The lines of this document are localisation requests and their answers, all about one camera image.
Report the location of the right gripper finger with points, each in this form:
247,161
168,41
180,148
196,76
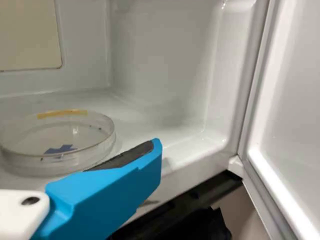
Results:
105,192

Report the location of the petri dish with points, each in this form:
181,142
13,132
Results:
82,157

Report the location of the white incubator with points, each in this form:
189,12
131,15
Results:
162,62

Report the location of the incubator door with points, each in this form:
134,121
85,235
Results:
292,100

